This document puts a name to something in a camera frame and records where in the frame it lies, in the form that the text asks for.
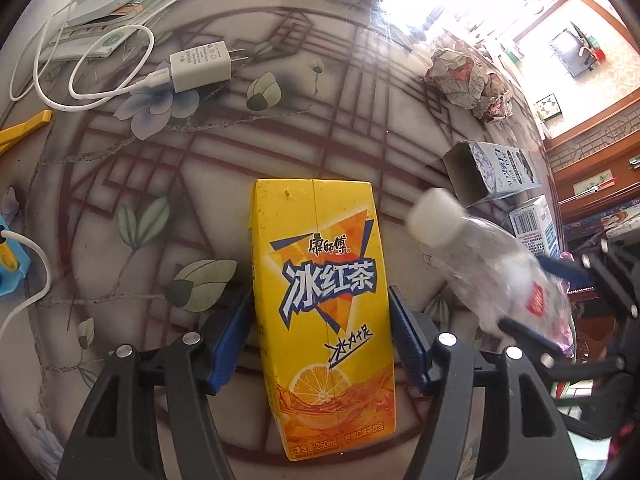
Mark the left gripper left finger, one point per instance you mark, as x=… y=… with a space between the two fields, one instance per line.
x=115 y=434

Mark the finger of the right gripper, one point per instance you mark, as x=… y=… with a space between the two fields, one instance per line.
x=540 y=351
x=611 y=271

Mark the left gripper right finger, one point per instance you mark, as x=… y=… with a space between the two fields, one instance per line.
x=522 y=435

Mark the blue white milk carton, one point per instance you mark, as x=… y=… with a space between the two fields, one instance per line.
x=533 y=225

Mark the clear plastic bottle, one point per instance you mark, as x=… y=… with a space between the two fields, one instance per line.
x=489 y=270

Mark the yellow iced tea carton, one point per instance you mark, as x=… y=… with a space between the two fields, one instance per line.
x=322 y=312

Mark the newspaper ball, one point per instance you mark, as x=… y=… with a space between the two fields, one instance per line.
x=471 y=83

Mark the yellow plastic tool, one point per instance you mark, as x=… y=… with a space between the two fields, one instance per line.
x=12 y=135

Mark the white usb charger plug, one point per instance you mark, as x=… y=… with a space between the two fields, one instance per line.
x=200 y=66

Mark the stack of magazines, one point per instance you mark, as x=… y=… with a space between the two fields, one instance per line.
x=70 y=42

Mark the wall television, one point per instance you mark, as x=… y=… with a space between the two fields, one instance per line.
x=572 y=53

